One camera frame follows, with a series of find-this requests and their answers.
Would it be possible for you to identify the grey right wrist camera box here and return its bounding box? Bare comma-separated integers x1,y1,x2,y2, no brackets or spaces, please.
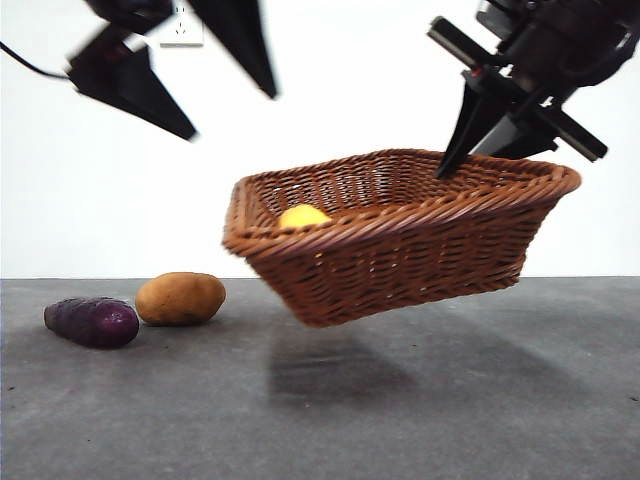
474,0,539,41

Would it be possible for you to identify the white wall socket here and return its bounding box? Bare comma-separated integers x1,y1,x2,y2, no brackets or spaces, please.
159,0,205,49

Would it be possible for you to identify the purple eggplant with green stem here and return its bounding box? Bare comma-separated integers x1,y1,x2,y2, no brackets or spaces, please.
43,296,141,350

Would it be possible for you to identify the yellow corn cob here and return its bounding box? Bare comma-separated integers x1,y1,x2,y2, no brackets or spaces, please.
278,203,333,231

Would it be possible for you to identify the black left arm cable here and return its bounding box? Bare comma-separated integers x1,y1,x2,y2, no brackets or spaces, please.
0,42,71,80

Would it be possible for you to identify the brown woven wicker basket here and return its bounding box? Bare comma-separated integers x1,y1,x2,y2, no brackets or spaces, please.
222,148,583,330

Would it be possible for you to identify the tan potato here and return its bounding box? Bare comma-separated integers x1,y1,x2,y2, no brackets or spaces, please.
134,271,227,326

